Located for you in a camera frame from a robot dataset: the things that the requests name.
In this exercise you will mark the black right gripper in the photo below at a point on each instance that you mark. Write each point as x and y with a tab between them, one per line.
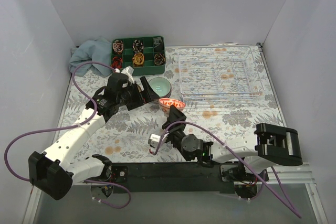
172	124

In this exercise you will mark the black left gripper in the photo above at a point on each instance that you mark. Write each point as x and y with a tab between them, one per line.
140	94

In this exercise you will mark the white orange ring bowl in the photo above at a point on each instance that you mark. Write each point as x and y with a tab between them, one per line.
166	103

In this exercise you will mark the pale green bowl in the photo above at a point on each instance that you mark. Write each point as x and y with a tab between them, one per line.
160	85

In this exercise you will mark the red diamond pattern bowl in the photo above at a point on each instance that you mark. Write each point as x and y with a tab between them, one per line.
166	96

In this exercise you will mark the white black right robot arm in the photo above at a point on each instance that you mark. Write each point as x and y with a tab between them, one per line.
269	145

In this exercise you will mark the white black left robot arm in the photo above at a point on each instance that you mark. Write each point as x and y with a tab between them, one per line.
53	171

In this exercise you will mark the brown floral rolled band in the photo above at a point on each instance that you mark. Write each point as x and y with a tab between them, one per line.
159	59

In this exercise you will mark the yellow rolled band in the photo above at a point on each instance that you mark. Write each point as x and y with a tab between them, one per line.
138	59

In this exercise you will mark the green compartment organizer tray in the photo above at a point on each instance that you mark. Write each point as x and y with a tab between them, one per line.
146	55

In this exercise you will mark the orange black rolled band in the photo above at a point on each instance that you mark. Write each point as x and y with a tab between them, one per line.
117	62

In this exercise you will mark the black white rolled band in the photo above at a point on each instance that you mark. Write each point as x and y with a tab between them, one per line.
137	46

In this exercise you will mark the grey folded item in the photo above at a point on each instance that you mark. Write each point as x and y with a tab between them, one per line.
158	44

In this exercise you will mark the pink black rolled band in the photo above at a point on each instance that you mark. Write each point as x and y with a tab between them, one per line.
118	46

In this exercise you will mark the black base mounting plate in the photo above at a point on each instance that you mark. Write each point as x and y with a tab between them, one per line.
180	177

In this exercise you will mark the light blue denim cloth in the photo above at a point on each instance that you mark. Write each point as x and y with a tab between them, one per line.
98	50

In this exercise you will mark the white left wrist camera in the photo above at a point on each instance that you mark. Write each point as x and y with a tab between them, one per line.
127	71

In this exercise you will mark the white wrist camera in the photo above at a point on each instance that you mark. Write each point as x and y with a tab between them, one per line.
127	71
154	140

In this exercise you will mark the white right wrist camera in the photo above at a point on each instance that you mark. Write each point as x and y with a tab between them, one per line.
154	140

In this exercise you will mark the white wire dish rack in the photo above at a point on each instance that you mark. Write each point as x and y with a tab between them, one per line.
218	73

